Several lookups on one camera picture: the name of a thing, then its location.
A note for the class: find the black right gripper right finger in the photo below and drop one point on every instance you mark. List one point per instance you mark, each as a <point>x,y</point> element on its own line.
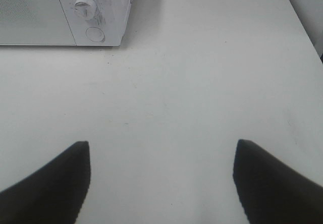
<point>272,192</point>

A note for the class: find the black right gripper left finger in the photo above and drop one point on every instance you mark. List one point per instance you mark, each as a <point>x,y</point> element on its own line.
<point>54,193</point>

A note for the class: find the round door release button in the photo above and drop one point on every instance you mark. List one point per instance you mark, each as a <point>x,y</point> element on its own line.
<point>95,34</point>

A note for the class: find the white timer knob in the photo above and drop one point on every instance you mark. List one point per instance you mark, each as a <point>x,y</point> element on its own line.
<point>85,9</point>

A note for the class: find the white microwave oven body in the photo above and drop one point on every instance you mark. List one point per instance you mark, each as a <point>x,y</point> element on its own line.
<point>111,18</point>

